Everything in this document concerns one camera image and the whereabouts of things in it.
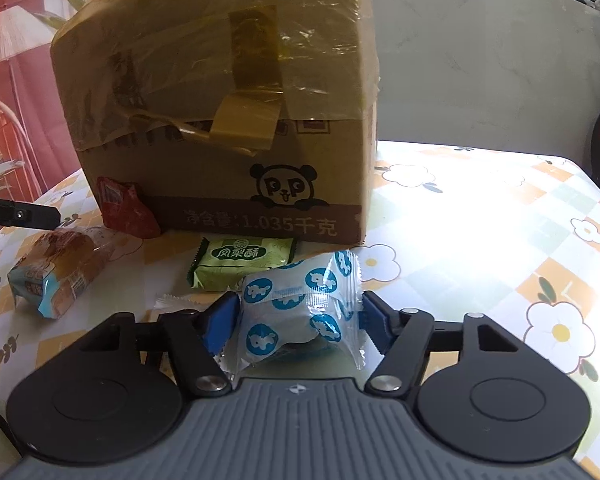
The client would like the brown cardboard box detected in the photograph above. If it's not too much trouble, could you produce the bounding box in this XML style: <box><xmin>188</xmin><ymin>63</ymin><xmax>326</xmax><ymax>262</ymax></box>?
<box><xmin>50</xmin><ymin>0</ymin><xmax>379</xmax><ymax>245</ymax></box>

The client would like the red snack packet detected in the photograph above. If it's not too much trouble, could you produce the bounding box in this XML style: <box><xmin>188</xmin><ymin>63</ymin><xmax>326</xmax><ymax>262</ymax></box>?
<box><xmin>96</xmin><ymin>177</ymin><xmax>161</xmax><ymax>240</ymax></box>

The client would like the white blue dotted snack packet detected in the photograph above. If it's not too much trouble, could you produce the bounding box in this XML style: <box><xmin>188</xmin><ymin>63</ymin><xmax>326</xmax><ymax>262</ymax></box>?
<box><xmin>222</xmin><ymin>249</ymin><xmax>365</xmax><ymax>377</ymax></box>

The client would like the green pineapple cake packet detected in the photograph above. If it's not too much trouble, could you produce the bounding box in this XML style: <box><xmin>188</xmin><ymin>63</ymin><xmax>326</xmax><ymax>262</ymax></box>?
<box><xmin>187</xmin><ymin>237</ymin><xmax>297</xmax><ymax>292</ymax></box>

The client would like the orange bread packet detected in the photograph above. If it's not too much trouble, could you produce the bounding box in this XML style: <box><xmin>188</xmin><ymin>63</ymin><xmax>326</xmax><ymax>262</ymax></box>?
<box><xmin>7</xmin><ymin>226</ymin><xmax>114</xmax><ymax>320</ymax></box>

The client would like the red patterned curtain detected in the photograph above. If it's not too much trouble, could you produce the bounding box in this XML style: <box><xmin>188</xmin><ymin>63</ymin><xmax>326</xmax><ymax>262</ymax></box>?
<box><xmin>0</xmin><ymin>0</ymin><xmax>86</xmax><ymax>202</ymax></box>

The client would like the floral checkered tablecloth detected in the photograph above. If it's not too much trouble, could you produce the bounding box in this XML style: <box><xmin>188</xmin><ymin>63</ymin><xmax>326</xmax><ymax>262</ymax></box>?
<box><xmin>0</xmin><ymin>142</ymin><xmax>600</xmax><ymax>479</ymax></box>

